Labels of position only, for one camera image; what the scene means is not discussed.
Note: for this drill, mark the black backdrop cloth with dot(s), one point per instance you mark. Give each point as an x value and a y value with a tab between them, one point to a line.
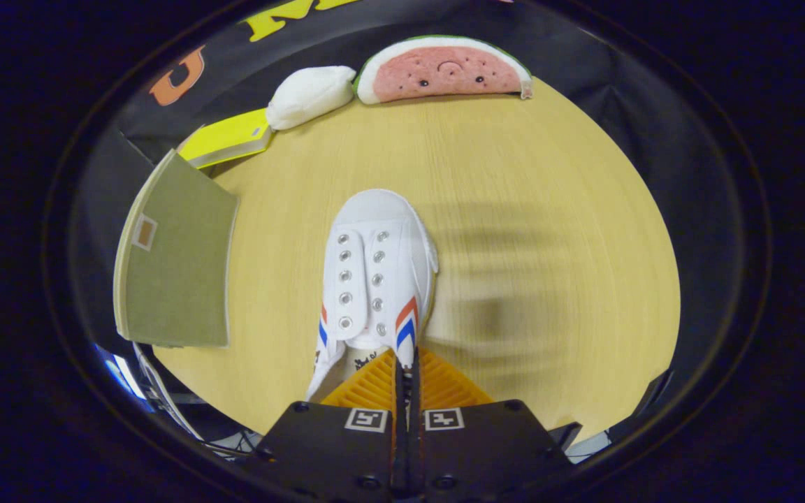
584	70

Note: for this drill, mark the white plush toy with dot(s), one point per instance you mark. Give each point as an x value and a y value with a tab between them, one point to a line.
308	94

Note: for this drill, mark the watermelon slice plush toy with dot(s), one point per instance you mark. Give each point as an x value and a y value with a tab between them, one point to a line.
444	70

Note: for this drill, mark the white canvas shoe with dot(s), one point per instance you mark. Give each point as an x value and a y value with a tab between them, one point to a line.
381	216

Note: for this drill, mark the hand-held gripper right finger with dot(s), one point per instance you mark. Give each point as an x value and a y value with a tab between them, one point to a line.
486	447

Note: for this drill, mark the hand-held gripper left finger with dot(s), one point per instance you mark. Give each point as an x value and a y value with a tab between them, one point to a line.
332	447

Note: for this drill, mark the yellow book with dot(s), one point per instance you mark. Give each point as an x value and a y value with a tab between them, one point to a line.
228	136

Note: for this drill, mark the grey-green fabric storage box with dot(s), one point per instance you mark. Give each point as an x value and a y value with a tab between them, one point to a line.
179	279

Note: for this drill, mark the computer monitor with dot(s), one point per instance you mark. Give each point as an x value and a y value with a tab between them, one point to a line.
119	370

